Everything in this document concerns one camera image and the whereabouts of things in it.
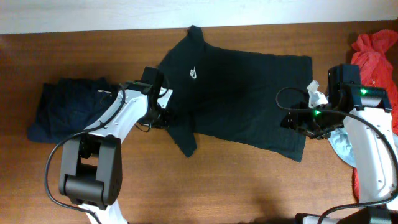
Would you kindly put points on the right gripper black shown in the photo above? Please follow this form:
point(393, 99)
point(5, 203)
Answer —
point(298, 118)

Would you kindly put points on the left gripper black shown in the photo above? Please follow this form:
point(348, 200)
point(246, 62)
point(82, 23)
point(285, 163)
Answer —
point(163, 122)

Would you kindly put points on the black t-shirt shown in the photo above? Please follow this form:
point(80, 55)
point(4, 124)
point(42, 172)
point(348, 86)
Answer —
point(233, 95)

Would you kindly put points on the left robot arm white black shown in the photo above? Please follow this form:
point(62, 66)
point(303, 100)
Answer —
point(91, 172)

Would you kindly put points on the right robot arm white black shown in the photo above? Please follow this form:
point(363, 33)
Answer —
point(366, 114)

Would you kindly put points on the light blue grey garment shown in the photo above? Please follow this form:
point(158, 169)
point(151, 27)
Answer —
point(342, 146)

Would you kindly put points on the folded navy blue garment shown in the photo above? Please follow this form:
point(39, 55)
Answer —
point(69, 106)

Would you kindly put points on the red t-shirt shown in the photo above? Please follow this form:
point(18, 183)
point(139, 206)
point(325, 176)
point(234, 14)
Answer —
point(375, 69)

